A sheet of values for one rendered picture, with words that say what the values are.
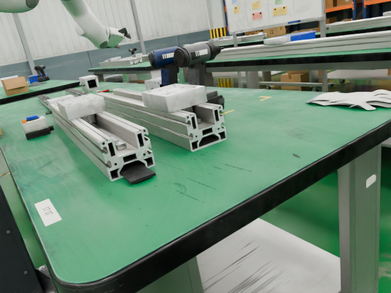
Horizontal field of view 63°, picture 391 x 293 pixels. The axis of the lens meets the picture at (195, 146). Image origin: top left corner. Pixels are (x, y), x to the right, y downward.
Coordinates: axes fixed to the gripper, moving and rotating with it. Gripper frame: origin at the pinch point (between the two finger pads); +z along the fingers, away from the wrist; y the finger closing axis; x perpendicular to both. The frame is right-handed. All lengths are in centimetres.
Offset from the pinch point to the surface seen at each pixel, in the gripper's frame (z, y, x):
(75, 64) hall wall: 726, -616, 537
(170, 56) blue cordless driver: -45, 39, -47
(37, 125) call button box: -69, -9, -48
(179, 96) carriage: -79, 50, -73
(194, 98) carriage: -76, 52, -74
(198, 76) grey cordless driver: -56, 48, -63
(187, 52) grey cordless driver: -61, 51, -57
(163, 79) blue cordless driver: -44, 32, -52
